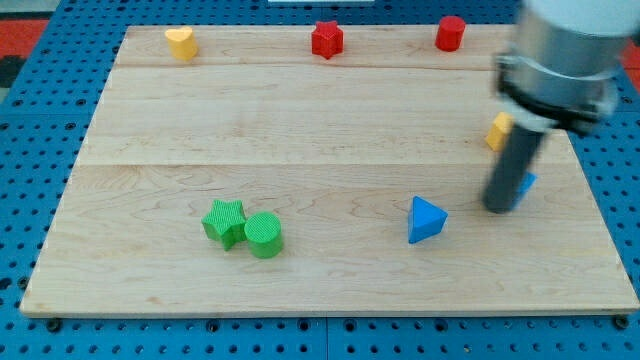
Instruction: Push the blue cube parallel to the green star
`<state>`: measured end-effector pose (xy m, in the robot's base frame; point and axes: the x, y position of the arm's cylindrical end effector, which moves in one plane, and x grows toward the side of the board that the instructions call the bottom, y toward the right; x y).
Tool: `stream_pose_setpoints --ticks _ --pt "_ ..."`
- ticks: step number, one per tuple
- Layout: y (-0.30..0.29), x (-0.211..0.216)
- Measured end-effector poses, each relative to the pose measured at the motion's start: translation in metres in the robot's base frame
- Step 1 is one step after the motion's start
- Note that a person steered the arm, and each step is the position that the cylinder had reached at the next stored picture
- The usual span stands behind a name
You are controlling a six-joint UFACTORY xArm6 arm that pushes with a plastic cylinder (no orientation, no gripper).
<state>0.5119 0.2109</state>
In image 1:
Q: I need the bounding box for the blue cube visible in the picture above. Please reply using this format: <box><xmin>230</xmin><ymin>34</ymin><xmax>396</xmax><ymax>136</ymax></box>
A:
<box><xmin>514</xmin><ymin>172</ymin><xmax>537</xmax><ymax>207</ymax></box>

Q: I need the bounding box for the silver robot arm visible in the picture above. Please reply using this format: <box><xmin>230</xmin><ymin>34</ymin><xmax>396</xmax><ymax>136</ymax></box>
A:
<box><xmin>495</xmin><ymin>0</ymin><xmax>639</xmax><ymax>134</ymax></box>

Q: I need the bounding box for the green star block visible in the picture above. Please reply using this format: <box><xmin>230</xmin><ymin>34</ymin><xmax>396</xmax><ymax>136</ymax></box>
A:
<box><xmin>201</xmin><ymin>199</ymin><xmax>247</xmax><ymax>251</ymax></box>

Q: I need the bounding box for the red star block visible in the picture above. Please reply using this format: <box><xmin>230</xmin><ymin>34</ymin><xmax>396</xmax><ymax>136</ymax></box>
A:
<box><xmin>311</xmin><ymin>20</ymin><xmax>344</xmax><ymax>59</ymax></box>

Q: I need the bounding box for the wooden board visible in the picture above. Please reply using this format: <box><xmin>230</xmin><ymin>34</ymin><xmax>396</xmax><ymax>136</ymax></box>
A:
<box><xmin>20</xmin><ymin>25</ymin><xmax>639</xmax><ymax>319</ymax></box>

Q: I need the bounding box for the green cylinder block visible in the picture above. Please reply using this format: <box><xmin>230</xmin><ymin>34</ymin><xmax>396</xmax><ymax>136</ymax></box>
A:
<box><xmin>244</xmin><ymin>212</ymin><xmax>283</xmax><ymax>259</ymax></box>

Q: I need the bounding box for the blue triangular prism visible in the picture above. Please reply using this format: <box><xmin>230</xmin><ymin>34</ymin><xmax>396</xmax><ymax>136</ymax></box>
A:
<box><xmin>408</xmin><ymin>196</ymin><xmax>448</xmax><ymax>244</ymax></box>

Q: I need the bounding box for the yellow heart block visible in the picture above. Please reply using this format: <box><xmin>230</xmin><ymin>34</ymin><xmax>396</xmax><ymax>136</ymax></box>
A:
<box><xmin>164</xmin><ymin>26</ymin><xmax>199</xmax><ymax>61</ymax></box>

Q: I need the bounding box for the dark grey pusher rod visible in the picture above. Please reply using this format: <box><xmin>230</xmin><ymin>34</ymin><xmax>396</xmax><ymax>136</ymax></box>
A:
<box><xmin>482</xmin><ymin>124</ymin><xmax>545</xmax><ymax>214</ymax></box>

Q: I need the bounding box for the red cylinder block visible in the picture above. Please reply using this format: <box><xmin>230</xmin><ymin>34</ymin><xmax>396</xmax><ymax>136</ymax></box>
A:
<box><xmin>435</xmin><ymin>15</ymin><xmax>466</xmax><ymax>52</ymax></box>

